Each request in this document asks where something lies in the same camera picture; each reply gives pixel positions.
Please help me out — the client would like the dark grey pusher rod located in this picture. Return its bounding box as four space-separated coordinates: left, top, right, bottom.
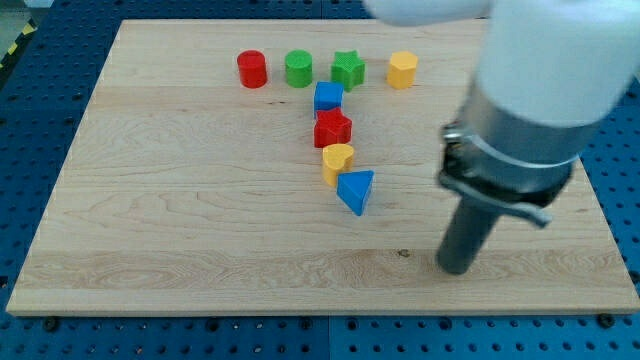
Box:
436 198 500 275

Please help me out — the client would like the green star block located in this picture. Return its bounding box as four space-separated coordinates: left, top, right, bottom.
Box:
331 50 366 92

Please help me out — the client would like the green cylinder block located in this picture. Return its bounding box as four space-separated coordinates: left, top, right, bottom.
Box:
284 49 313 88

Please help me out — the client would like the yellow heart block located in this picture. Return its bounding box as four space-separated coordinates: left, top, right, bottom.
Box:
321 143 355 187

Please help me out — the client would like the red star block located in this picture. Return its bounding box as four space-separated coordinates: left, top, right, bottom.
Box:
314 107 352 148

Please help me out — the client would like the wooden board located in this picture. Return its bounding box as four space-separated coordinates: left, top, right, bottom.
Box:
6 20 639 316

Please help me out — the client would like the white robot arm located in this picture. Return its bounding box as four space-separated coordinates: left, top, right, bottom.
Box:
366 0 639 274

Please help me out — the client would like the blue triangle block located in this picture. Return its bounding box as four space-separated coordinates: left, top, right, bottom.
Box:
337 170 375 216

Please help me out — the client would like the yellow hexagon block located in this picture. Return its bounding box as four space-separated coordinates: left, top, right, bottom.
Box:
386 51 419 90

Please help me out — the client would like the blue cube block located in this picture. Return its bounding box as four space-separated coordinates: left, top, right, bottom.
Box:
313 81 344 117

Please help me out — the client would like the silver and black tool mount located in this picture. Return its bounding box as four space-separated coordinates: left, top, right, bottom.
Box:
438 80 600 227

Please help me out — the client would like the red cylinder block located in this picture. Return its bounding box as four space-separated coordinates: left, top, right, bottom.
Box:
236 50 268 89

